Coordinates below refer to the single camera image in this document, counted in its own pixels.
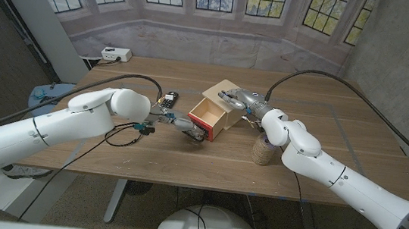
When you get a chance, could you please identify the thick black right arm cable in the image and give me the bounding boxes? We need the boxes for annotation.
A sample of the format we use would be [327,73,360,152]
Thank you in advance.
[258,65,409,176]

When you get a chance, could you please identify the printed window backdrop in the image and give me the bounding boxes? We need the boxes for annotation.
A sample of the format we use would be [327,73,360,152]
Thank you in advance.
[15,0,381,88]

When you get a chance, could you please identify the brown twine spool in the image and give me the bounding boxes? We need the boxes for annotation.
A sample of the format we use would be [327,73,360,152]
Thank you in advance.
[250,132,279,168]

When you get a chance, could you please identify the wooden box with slot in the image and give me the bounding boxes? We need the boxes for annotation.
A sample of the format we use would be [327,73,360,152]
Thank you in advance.
[198,77,249,133]

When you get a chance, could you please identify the white power strip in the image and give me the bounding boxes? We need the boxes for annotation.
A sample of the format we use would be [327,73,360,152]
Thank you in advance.
[100,45,134,64]

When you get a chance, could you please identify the black TV remote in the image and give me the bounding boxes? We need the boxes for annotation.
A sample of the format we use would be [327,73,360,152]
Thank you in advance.
[160,89,180,110]

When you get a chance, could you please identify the small black device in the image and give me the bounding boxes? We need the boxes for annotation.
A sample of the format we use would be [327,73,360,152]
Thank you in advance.
[39,94,63,107]

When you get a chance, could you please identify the grey sneaker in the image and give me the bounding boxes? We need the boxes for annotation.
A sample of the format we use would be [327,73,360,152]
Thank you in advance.
[0,163,53,184]

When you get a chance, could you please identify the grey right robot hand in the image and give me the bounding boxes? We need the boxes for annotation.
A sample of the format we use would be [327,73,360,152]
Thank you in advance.
[215,85,277,122]

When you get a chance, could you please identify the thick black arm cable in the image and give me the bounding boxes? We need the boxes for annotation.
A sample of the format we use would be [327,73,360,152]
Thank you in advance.
[258,65,409,176]
[0,60,166,160]

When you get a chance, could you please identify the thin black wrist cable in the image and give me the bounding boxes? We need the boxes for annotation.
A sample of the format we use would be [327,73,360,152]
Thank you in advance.
[16,111,148,229]
[286,171,409,229]

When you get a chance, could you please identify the blue round stool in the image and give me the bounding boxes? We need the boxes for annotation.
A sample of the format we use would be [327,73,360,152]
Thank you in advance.
[27,79,79,113]

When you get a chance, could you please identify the thin black left wrist cable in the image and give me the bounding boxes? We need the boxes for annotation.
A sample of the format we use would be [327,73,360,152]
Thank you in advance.
[16,111,148,229]

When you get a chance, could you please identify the grey table leg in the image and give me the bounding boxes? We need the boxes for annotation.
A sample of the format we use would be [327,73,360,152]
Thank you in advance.
[103,177,130,225]
[295,201,322,229]

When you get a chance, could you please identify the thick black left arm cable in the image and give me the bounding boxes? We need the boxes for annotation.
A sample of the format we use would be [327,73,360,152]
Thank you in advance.
[0,60,166,160]

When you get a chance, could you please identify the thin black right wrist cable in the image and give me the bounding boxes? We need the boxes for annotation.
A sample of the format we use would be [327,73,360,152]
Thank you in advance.
[286,171,409,229]

